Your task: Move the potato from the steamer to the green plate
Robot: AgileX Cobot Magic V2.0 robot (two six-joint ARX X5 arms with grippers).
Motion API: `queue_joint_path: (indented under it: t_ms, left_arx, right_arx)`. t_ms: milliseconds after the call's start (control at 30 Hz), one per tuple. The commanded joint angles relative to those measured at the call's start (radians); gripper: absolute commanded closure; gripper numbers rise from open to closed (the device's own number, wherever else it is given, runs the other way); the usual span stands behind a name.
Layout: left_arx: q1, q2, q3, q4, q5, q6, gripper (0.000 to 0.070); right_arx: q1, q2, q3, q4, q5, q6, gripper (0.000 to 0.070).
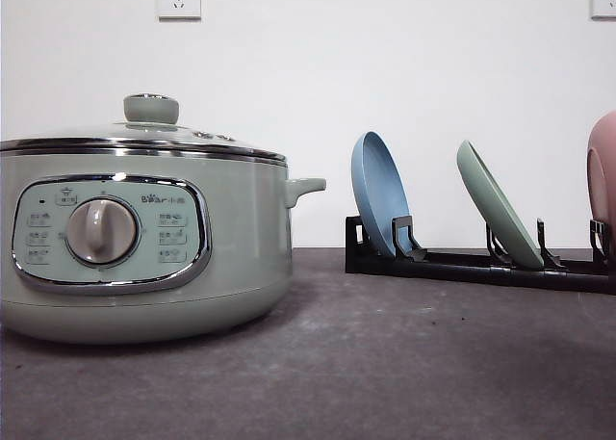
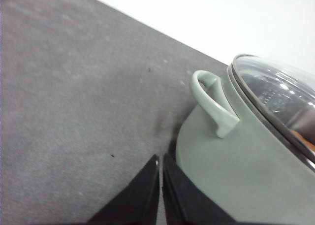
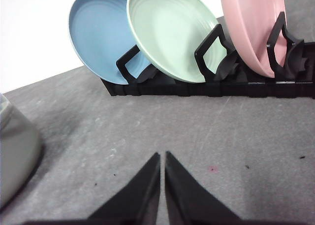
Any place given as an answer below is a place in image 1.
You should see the glass steamer lid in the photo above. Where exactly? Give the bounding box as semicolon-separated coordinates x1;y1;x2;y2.
0;93;288;164

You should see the green plate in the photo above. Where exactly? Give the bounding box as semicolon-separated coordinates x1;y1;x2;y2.
457;140;545;270

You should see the blue plate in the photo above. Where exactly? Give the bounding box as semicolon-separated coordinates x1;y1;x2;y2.
351;131;413;255

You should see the green electric steamer pot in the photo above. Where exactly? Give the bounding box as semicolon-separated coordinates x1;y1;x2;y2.
0;149;326;343

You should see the pink plate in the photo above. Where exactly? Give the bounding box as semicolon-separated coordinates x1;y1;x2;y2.
586;111;616;229

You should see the black plate rack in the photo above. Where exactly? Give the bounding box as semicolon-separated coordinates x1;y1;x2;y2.
346;216;616;294

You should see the white wall socket left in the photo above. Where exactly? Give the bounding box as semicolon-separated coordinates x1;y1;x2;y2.
154;0;202;24

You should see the white wall socket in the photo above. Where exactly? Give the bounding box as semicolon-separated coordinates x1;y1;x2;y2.
154;0;202;24
591;0;616;23

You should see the white wall socket right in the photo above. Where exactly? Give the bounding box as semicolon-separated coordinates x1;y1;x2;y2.
591;0;616;23

